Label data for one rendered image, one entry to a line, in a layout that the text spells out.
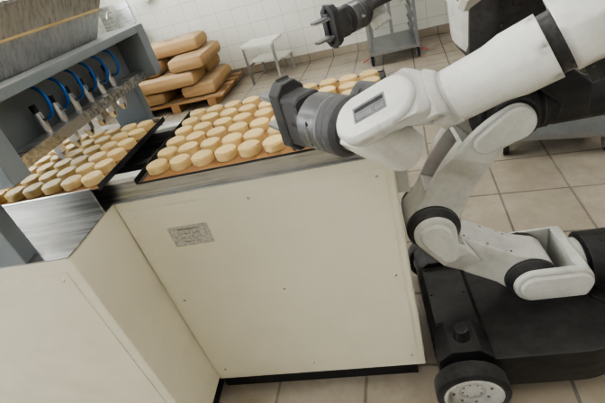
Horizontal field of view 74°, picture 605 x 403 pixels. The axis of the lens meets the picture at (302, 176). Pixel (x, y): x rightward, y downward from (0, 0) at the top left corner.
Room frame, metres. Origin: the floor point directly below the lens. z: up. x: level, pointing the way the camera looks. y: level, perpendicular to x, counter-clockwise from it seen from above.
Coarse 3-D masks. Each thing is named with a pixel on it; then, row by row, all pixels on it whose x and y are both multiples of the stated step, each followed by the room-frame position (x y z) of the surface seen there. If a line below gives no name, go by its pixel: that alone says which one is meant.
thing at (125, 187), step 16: (272, 160) 0.81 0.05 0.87; (288, 160) 0.80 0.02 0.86; (304, 160) 0.79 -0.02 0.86; (320, 160) 0.78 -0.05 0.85; (336, 160) 0.77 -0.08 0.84; (128, 176) 0.89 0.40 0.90; (192, 176) 0.85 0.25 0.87; (208, 176) 0.85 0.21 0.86; (224, 176) 0.84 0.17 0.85; (240, 176) 0.83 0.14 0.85; (96, 192) 0.92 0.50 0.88; (112, 192) 0.91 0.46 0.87; (128, 192) 0.90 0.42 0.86; (144, 192) 0.89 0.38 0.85; (160, 192) 0.88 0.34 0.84
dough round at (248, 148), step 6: (240, 144) 0.83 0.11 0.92; (246, 144) 0.82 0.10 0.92; (252, 144) 0.81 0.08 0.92; (258, 144) 0.80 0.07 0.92; (240, 150) 0.80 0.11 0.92; (246, 150) 0.79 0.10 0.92; (252, 150) 0.79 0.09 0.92; (258, 150) 0.80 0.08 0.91; (240, 156) 0.80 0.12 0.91; (246, 156) 0.79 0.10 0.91; (252, 156) 0.79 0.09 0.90
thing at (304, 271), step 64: (192, 192) 0.85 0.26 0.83; (256, 192) 0.81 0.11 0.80; (320, 192) 0.78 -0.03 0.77; (384, 192) 0.74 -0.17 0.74; (192, 256) 0.87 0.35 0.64; (256, 256) 0.83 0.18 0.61; (320, 256) 0.79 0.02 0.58; (384, 256) 0.75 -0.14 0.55; (192, 320) 0.89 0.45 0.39; (256, 320) 0.84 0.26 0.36; (320, 320) 0.80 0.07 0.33; (384, 320) 0.76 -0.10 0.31
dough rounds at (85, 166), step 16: (128, 128) 1.21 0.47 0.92; (144, 128) 1.19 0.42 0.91; (64, 144) 1.26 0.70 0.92; (96, 144) 1.16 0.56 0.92; (112, 144) 1.11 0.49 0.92; (128, 144) 1.08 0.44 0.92; (48, 160) 1.15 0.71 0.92; (64, 160) 1.09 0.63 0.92; (80, 160) 1.05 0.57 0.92; (96, 160) 1.03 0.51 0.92; (112, 160) 0.98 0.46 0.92; (32, 176) 1.04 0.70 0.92; (48, 176) 1.00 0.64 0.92; (64, 176) 0.98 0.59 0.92; (80, 176) 0.94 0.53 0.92; (96, 176) 0.90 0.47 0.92; (0, 192) 0.99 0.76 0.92; (16, 192) 0.96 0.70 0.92; (32, 192) 0.94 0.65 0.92; (48, 192) 0.92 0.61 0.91; (64, 192) 0.91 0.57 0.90
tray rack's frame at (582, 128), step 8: (576, 120) 1.70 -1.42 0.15; (584, 120) 1.68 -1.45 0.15; (592, 120) 1.66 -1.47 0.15; (600, 120) 1.64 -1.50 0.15; (544, 128) 1.72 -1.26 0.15; (552, 128) 1.69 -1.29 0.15; (560, 128) 1.67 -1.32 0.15; (568, 128) 1.65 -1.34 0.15; (576, 128) 1.63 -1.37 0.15; (584, 128) 1.61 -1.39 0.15; (592, 128) 1.59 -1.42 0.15; (600, 128) 1.57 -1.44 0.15; (528, 136) 1.69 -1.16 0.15; (536, 136) 1.67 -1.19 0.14; (544, 136) 1.66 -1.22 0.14; (552, 136) 1.64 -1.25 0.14; (560, 136) 1.62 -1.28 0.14; (568, 136) 1.61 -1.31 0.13; (576, 136) 1.59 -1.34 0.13; (584, 136) 1.57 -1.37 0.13; (592, 136) 1.56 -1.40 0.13; (600, 136) 1.54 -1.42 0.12
